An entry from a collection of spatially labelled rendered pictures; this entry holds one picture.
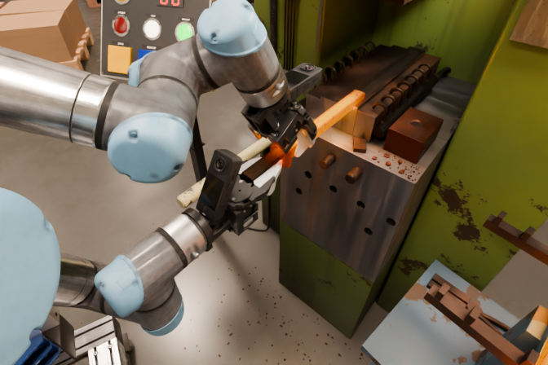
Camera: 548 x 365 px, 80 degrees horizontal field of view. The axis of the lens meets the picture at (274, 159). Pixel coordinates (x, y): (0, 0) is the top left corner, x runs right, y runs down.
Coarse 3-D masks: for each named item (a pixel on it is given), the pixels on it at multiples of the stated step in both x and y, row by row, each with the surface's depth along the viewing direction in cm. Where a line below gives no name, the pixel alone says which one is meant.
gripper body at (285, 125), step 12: (288, 84) 52; (288, 96) 51; (252, 108) 53; (264, 108) 51; (276, 108) 51; (288, 108) 56; (300, 108) 57; (252, 120) 52; (264, 120) 55; (276, 120) 56; (288, 120) 56; (300, 120) 58; (264, 132) 56; (276, 132) 56; (288, 132) 56; (276, 144) 58; (288, 144) 59
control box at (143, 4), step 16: (112, 0) 93; (128, 0) 92; (144, 0) 91; (160, 0) 89; (176, 0) 88; (192, 0) 87; (208, 0) 86; (112, 16) 94; (128, 16) 93; (144, 16) 92; (160, 16) 90; (176, 16) 89; (192, 16) 88; (112, 32) 95; (128, 32) 93; (144, 32) 92; (160, 32) 91; (176, 32) 90; (192, 32) 89; (144, 48) 93; (160, 48) 92
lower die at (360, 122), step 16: (384, 48) 108; (400, 48) 106; (416, 48) 103; (368, 64) 97; (384, 64) 97; (416, 64) 97; (432, 64) 97; (336, 80) 92; (352, 80) 90; (368, 80) 88; (400, 80) 90; (320, 96) 84; (336, 96) 84; (368, 96) 82; (400, 96) 85; (320, 112) 87; (352, 112) 80; (368, 112) 78; (352, 128) 83; (368, 128) 80
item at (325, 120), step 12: (348, 96) 80; (360, 96) 81; (336, 108) 76; (348, 108) 78; (324, 120) 73; (336, 120) 75; (264, 156) 63; (276, 156) 63; (288, 156) 63; (252, 168) 60; (264, 168) 60; (252, 180) 58
